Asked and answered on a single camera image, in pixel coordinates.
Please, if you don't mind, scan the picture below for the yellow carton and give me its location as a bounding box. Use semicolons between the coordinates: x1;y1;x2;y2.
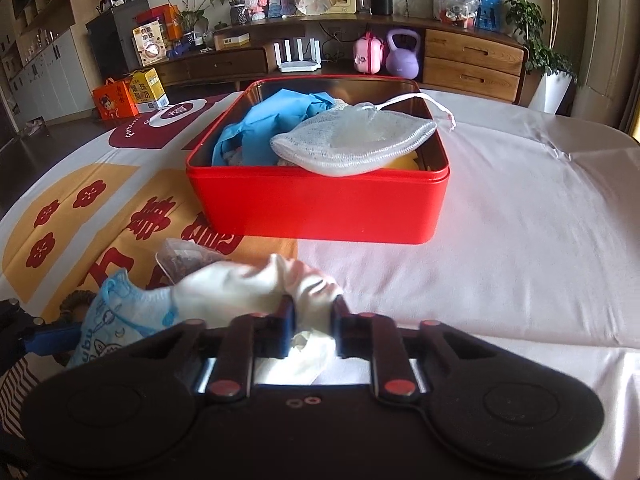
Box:
129;67;168;113

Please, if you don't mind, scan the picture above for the pink case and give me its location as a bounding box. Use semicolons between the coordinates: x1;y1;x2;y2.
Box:
353;31;386;74

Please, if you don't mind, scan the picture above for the potted tree in white pot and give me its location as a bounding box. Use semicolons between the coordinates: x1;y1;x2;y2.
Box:
492;0;578;115

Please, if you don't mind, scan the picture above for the white router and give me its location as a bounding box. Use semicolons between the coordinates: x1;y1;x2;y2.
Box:
272;37;322;73

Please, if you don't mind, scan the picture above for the purple kettlebell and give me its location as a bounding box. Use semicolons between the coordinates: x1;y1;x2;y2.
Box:
385;28;422;80

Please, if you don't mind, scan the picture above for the white mesh drawstring pouch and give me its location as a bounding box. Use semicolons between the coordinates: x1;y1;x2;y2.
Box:
270;92;457;178

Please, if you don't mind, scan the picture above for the wooden tv stand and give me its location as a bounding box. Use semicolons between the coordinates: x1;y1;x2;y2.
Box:
150;12;531;106

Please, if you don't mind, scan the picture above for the small potted plant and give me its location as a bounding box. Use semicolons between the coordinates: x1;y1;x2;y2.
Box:
175;0;211;46

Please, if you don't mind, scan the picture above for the orange gift bag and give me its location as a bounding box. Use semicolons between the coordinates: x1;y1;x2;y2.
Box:
92;77;140;121

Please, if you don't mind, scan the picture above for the white sock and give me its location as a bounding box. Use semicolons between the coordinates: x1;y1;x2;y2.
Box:
171;253;346;387

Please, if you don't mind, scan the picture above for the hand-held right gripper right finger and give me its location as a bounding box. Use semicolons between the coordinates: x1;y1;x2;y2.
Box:
330;294;481;405

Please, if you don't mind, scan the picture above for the black cabinet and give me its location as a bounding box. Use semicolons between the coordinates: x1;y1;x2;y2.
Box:
85;9;151;81

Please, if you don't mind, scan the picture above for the brown scrunchie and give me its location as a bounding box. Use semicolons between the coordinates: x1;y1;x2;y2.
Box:
59;289;100;322

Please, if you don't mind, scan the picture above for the red tin box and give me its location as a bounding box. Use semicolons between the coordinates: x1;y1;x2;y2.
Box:
185;75;451;246

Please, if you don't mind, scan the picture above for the striped cloth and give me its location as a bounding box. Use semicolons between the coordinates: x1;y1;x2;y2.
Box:
0;355;61;443

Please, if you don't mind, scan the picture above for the blue cloth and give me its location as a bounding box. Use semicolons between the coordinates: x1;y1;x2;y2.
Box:
211;89;337;167

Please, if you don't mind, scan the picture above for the wooden shelf unit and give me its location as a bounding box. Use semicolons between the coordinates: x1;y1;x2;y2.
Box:
0;0;98;126

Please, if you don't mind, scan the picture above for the small wooden box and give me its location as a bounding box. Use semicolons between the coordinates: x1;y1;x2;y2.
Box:
213;32;251;51

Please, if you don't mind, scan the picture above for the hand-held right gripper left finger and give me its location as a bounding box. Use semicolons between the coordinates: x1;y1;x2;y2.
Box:
165;295;297;403

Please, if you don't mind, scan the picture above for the red and orange gift box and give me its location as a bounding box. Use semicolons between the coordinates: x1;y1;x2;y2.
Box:
135;4;185;43

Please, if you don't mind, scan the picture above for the clear plastic packet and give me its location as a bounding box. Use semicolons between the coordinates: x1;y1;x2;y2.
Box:
155;237;227;284

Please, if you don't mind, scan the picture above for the yellow soft toy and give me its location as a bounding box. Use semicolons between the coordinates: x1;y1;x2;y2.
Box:
387;151;420;172

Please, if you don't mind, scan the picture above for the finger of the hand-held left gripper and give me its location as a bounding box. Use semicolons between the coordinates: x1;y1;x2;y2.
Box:
0;299;83;357

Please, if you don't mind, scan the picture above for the clear plastic bag with items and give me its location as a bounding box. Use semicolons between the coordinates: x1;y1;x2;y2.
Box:
440;0;483;28

